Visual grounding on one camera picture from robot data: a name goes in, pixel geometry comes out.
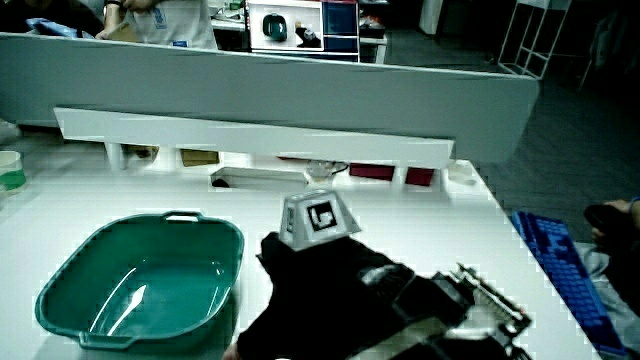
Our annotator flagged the person's right hand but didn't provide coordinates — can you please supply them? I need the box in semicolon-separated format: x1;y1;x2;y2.
222;188;431;360

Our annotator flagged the person's right forearm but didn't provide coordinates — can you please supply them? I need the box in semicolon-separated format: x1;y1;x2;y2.
349;263;534;360

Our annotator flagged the white desk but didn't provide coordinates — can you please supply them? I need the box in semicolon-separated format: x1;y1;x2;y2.
0;134;604;360

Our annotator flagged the white desk shelf riser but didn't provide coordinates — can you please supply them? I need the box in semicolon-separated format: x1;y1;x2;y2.
53;106;456;172

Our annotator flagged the white shallow tray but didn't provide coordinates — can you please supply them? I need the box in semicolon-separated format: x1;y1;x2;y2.
209;166;310;192

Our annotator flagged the wide dark red box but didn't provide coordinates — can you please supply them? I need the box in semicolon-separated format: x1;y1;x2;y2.
348;162;397;182

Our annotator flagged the small dark red box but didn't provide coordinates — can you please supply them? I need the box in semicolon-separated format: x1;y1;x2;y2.
404;167;436;188

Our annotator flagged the green plastic basin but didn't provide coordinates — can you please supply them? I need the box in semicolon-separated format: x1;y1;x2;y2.
33;210;246;351

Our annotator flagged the brown cardboard box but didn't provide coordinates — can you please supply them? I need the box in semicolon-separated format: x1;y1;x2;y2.
179;148;221;168

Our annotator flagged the clear plastic container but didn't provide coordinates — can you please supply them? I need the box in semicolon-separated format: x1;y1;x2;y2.
446;159;477;187

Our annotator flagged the grey partition panel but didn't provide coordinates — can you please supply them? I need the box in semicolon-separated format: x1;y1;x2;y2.
0;31;541;164

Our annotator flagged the blue keyboard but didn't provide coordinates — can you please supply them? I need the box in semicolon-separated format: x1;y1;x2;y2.
509;209;629;358

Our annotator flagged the blue drawer cabinet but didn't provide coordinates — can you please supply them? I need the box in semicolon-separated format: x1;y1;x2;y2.
322;0;361;64

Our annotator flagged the computer monitor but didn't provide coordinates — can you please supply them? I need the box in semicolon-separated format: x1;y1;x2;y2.
244;0;326;54

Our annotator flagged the white metal rack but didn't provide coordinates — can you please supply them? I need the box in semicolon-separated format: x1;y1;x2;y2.
497;0;572;81

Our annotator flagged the blue plastic bag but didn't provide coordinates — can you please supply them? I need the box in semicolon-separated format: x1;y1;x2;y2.
24;17;82;39

